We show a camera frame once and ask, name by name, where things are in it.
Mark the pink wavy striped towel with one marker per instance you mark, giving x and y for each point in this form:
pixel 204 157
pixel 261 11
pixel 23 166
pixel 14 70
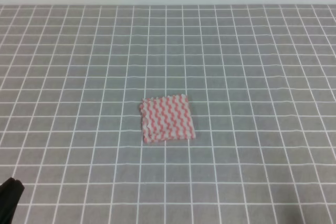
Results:
pixel 166 118

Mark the grey grid tablecloth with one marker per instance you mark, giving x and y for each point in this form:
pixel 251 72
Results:
pixel 260 81

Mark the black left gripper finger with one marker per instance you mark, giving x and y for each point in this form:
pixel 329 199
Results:
pixel 11 192

